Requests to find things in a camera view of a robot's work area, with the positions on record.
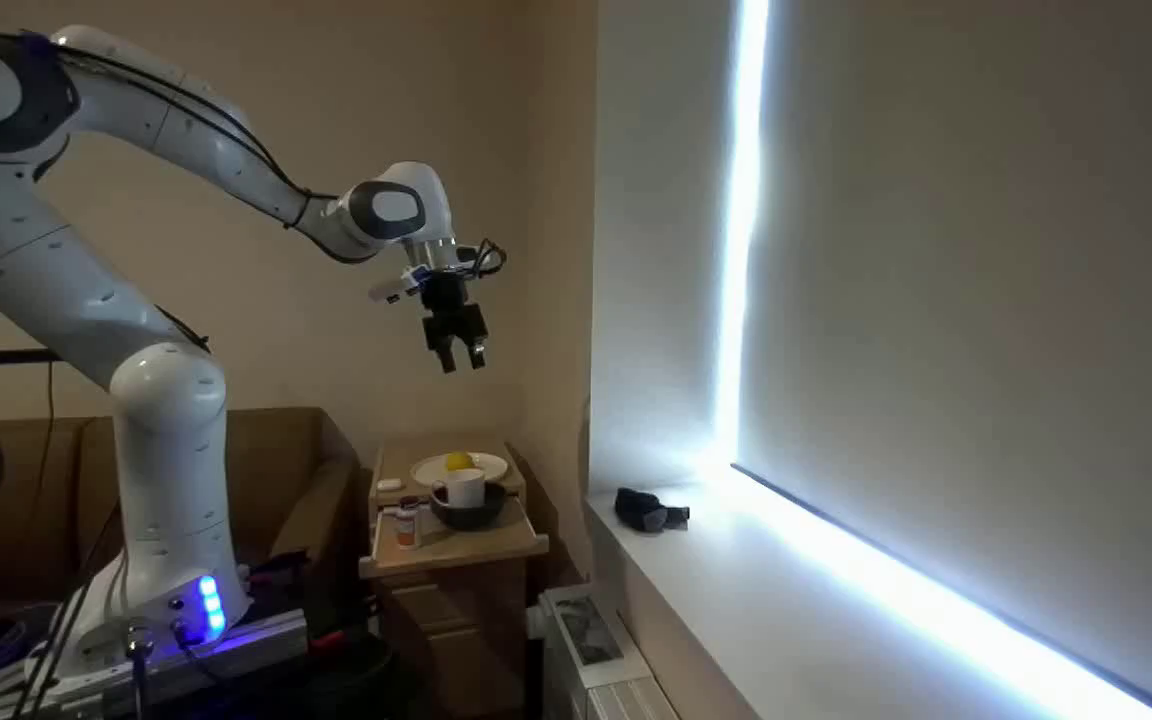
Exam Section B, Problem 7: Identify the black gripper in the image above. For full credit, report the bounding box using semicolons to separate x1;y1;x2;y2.
417;267;492;381

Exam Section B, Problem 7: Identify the white mug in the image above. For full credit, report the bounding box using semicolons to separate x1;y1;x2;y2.
445;465;492;513

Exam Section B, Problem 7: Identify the robot base mounting platform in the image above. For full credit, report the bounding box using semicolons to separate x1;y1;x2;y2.
0;601;314;720

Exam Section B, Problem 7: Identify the black bowl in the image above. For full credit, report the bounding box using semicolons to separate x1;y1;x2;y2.
426;480;524;536

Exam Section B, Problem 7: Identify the wooden cabinet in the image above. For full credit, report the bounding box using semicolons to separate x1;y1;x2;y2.
355;437;555;720

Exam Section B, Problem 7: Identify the white plate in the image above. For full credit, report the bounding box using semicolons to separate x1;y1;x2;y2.
409;447;515;492

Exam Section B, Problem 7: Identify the small white red item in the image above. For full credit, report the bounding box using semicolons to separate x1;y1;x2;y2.
366;475;445;552

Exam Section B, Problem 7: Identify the brown cardboard box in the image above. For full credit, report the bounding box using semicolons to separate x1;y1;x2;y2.
0;403;366;609

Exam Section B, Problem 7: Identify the black object on windowsill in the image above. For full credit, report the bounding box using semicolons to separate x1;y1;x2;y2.
610;483;696;539

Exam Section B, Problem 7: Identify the white radiator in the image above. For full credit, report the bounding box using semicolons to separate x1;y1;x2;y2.
535;579;685;720

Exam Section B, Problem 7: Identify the white window blind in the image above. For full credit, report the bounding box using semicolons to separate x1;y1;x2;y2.
733;0;1152;720

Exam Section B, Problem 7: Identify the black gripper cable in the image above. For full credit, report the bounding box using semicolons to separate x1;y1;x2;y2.
445;234;510;283

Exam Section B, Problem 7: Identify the black hanging cable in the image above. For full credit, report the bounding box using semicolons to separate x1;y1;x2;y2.
34;364;63;539

